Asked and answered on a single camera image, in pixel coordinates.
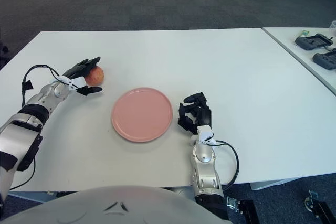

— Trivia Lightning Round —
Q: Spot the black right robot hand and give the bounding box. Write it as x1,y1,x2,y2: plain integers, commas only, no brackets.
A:
177,92,213,135

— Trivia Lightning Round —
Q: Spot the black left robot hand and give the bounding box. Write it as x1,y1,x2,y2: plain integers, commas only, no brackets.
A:
61,56,103,96

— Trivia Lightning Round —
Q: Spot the red yellow apple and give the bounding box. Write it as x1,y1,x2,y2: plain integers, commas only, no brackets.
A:
85,66,105,87

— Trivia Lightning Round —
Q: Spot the pink round plate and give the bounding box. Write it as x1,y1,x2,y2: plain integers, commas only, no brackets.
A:
111,87,174,143

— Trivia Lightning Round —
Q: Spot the white table support beam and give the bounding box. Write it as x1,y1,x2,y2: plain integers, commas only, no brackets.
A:
249,176,300,191

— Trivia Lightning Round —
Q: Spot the black stand with metal latch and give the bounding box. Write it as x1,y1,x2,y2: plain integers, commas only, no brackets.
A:
226,197,260,224

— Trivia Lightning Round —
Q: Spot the grey handheld controller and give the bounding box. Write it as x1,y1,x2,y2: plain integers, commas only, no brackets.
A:
294,33,333,51
312,52,336,70

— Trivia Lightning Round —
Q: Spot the grey robot torso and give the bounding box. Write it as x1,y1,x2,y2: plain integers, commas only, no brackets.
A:
5,185,233,224

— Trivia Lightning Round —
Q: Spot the caster wheel with black bar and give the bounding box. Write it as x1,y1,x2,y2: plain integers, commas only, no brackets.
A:
304,189,336,224

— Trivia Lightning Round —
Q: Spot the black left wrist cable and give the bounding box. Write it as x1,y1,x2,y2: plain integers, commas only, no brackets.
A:
21,63,69,106

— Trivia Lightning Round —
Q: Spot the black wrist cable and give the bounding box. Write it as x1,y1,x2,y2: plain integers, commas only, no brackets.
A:
21,63,69,106
212,140,240,190

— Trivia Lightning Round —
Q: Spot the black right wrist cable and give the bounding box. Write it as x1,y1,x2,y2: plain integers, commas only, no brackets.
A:
212,140,240,190

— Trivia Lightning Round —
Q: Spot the black left elbow cable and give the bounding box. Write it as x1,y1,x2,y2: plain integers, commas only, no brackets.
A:
10,155,36,190

